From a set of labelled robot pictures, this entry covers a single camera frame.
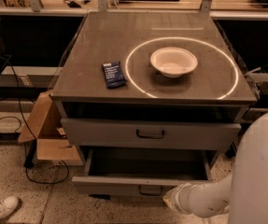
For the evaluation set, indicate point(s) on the yellow foam covered gripper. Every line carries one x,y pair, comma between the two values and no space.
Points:
181,195

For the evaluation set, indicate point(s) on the grey drawer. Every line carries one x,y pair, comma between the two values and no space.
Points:
149,172
150,134

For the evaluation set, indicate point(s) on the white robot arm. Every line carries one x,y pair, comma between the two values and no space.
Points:
242,195

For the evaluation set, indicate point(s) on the grey top drawer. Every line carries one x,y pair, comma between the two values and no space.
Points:
150,134

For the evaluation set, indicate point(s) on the grey drawer cabinet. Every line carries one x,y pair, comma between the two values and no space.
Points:
215,92

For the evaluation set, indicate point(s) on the blue snack bar packet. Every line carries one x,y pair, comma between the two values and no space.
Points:
113,75

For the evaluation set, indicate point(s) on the brown cardboard box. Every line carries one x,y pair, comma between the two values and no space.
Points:
44,126

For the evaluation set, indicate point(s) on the white sneaker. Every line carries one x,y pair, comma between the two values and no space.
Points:
8,206

